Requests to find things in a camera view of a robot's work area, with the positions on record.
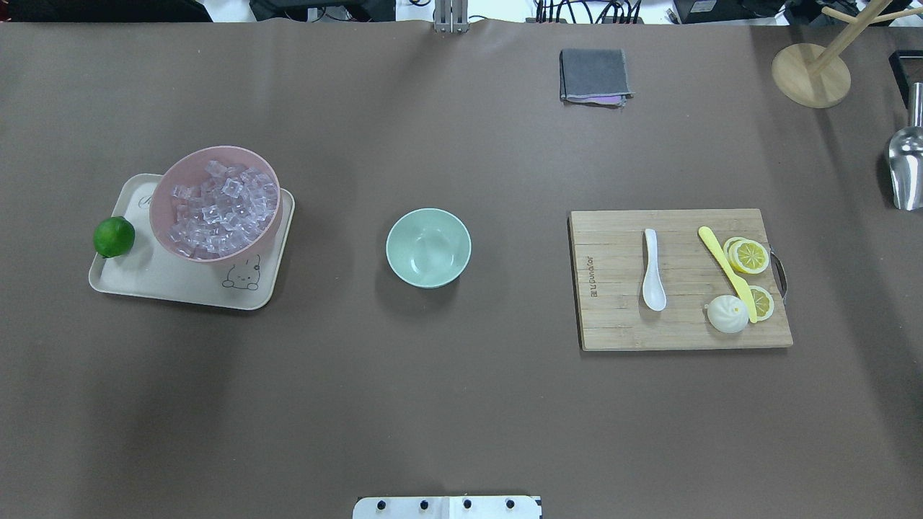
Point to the white ceramic spoon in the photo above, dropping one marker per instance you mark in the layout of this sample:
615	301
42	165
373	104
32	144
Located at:
653	292

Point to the mint green bowl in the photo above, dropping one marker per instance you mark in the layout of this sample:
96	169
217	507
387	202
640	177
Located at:
428	248

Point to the pink bowl of ice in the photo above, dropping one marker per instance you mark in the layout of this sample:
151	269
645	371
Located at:
217	206

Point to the grey folded cloth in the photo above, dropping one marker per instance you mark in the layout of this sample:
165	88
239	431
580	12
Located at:
594	77

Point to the bamboo cutting board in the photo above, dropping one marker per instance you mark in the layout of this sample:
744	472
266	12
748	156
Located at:
610	261

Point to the white steamed bun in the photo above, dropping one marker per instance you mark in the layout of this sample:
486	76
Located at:
727	314

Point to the yellow plastic knife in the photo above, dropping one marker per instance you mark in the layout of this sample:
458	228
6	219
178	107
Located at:
741	287

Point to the upper lemon slices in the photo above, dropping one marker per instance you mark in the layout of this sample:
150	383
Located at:
746	255

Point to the lower lemon slice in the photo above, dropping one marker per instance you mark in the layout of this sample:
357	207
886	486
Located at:
763	302

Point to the beige rabbit tray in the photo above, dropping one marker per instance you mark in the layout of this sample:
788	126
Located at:
149	271

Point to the green lime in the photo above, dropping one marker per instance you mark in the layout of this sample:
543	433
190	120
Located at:
114	237

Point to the wooden mug tree stand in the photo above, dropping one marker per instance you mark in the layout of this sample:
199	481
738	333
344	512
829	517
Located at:
815	76

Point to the metal scoop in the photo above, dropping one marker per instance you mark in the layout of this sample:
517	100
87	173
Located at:
905	156

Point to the aluminium camera post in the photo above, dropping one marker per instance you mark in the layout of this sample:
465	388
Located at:
451	16

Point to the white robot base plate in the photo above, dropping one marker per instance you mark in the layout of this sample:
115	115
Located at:
460	506

